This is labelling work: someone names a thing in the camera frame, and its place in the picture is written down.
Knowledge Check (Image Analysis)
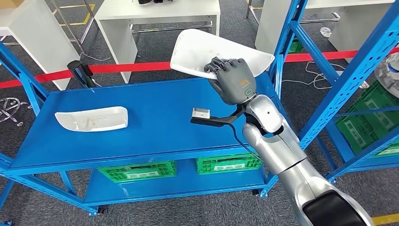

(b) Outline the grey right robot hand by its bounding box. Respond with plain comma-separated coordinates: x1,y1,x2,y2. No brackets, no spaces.
204,57,257,106

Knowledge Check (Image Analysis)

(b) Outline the white curved plastic part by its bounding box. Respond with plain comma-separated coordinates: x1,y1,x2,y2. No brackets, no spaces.
54,106,129,133
169,28,276,80

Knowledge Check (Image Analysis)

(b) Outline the blue metal shelf rack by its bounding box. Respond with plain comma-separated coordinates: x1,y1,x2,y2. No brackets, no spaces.
315,106,399,185
0,179,15,226
0,0,399,218

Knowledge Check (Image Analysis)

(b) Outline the silver round metal part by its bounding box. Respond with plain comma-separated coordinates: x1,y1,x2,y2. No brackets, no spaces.
374,52,399,99

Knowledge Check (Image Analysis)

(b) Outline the white table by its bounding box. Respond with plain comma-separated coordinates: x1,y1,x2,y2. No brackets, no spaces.
94,0,221,84
0,0,81,91
255,0,399,63

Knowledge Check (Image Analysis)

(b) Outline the green plastic crate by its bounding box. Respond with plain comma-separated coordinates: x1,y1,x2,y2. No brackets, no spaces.
196,153,263,175
97,160,177,184
335,79,399,157
287,37,305,54

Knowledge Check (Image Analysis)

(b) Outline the red barrier tape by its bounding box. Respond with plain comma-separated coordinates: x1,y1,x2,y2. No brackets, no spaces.
0,47,399,89

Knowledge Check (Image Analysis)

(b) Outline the black object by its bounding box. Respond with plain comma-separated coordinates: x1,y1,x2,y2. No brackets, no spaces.
137,0,175,5

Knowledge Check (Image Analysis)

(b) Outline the yellow tape strip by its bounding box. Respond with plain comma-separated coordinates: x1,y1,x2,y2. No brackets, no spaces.
372,213,399,226
53,3,96,27

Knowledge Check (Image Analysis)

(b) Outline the chrome chair base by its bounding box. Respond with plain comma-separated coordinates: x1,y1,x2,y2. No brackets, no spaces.
0,97,32,127

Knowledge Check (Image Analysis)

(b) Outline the black camera bracket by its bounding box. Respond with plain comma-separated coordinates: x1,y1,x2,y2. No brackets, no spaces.
190,104,248,128

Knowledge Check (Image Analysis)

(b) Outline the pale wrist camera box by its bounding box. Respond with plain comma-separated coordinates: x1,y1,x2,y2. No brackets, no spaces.
192,107,211,120

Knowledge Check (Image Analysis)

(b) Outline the white floor cable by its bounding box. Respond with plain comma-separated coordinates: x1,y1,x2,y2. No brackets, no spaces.
281,61,347,90

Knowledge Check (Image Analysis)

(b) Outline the black stanchion post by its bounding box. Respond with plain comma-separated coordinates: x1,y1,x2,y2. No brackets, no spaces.
66,60,97,89

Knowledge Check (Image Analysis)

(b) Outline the chrome tube frame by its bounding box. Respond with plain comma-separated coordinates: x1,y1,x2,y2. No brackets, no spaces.
51,0,96,52

